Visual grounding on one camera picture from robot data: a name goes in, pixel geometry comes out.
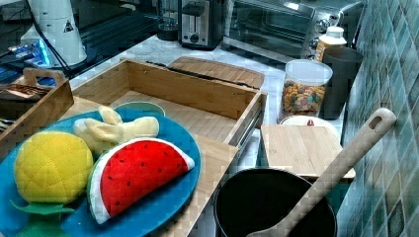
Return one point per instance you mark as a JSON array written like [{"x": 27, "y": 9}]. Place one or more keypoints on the bamboo drawer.
[{"x": 225, "y": 99}]

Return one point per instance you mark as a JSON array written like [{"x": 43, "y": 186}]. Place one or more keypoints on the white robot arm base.
[{"x": 54, "y": 34}]

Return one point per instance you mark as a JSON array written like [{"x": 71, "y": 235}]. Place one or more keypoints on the bamboo cutting board flat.
[{"x": 211, "y": 69}]

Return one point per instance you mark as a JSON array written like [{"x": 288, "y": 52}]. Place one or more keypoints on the green bowl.
[{"x": 140, "y": 108}]

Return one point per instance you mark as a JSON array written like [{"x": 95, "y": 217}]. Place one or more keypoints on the black pot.
[{"x": 255, "y": 199}]

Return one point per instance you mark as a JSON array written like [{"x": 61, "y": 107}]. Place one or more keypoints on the silver toaster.
[{"x": 200, "y": 23}]

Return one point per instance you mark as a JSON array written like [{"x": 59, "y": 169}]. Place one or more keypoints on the plush watermelon slice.
[{"x": 132, "y": 170}]

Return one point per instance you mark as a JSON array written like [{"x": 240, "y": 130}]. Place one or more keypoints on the clear cereal jar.
[{"x": 304, "y": 88}]

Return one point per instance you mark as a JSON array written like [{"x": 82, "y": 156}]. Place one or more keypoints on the cream plush banana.
[{"x": 101, "y": 136}]

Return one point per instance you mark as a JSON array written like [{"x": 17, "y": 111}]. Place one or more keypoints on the small bamboo cutting board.
[{"x": 304, "y": 150}]

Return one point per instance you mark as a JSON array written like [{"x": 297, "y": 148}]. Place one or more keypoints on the stainless toaster oven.
[{"x": 283, "y": 30}]

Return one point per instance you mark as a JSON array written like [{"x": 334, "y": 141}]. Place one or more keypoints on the black round container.
[{"x": 167, "y": 11}]

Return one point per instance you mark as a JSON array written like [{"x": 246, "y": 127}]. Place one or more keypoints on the dark grey cup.
[{"x": 345, "y": 63}]

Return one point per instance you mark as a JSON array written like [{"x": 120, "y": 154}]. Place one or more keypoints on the white cap sauce bottle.
[{"x": 332, "y": 38}]

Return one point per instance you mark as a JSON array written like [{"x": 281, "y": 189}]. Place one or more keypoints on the blue round plate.
[{"x": 143, "y": 217}]

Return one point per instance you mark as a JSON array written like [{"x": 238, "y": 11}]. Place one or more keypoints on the yellow plush pineapple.
[{"x": 52, "y": 167}]

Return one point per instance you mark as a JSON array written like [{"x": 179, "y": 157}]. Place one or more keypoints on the wooden spoon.
[{"x": 371, "y": 132}]

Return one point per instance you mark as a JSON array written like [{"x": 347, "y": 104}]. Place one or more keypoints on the black drawer slide rail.
[{"x": 254, "y": 122}]

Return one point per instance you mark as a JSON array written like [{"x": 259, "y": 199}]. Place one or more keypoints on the wooden tray with handle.
[{"x": 30, "y": 117}]

